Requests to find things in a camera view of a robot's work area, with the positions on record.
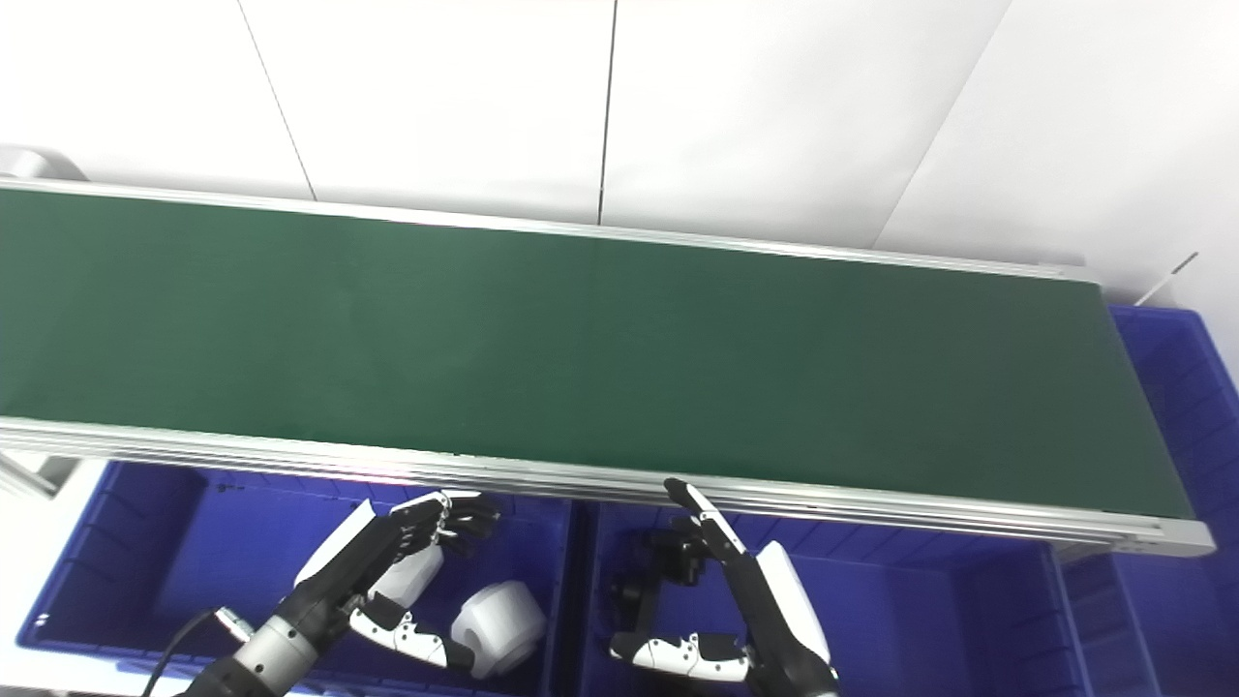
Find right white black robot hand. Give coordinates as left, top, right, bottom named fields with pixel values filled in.
left=608, top=477, right=841, bottom=697

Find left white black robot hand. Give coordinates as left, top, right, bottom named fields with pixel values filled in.
left=290, top=490, right=502, bottom=674

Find black flanged part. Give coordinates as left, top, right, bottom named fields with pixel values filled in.
left=649, top=528, right=712, bottom=587
left=610, top=571, right=664, bottom=635

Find white cylindrical part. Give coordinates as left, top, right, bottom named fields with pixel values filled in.
left=373, top=542, right=446, bottom=616
left=450, top=579, right=546, bottom=679

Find blue plastic bin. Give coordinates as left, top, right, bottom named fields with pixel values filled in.
left=576, top=501, right=1085, bottom=697
left=1055, top=306, right=1239, bottom=697
left=17, top=460, right=582, bottom=697

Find green conveyor belt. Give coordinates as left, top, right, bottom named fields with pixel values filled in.
left=0, top=177, right=1216, bottom=561
left=0, top=189, right=1196, bottom=519

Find aluminium conveyor support leg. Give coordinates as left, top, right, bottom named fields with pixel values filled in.
left=0, top=453, right=83, bottom=500

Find grey conveyor motor housing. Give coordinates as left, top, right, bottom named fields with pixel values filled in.
left=0, top=145, right=88, bottom=183

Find thin grey rod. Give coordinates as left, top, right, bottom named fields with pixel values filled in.
left=1134, top=252, right=1199, bottom=307

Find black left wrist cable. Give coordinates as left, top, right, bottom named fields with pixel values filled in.
left=143, top=606, right=255, bottom=697

